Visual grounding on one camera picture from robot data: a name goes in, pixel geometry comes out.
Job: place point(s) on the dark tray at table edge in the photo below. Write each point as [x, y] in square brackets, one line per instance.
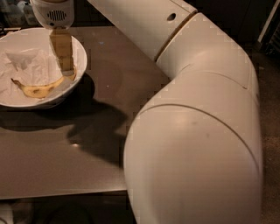
[6, 31]

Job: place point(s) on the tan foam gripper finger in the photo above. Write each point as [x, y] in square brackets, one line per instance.
[61, 42]

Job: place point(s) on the white paper napkin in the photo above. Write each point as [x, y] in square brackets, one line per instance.
[32, 67]

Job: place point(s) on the yellow banana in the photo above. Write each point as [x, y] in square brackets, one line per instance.
[42, 91]

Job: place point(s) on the white ceramic bowl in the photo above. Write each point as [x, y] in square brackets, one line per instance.
[39, 38]

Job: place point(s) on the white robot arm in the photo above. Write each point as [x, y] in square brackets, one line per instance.
[193, 154]

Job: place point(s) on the bottles on background shelf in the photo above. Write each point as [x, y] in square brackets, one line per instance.
[18, 13]

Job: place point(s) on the white object under table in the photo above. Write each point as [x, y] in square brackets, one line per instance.
[6, 215]

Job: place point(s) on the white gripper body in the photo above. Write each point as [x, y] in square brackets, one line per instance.
[52, 13]

